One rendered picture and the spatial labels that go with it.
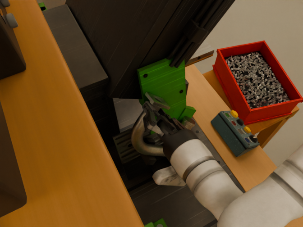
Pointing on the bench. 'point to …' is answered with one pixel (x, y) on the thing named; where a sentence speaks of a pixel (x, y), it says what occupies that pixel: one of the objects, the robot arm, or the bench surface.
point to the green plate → (164, 85)
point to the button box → (233, 133)
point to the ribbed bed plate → (126, 151)
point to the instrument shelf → (57, 139)
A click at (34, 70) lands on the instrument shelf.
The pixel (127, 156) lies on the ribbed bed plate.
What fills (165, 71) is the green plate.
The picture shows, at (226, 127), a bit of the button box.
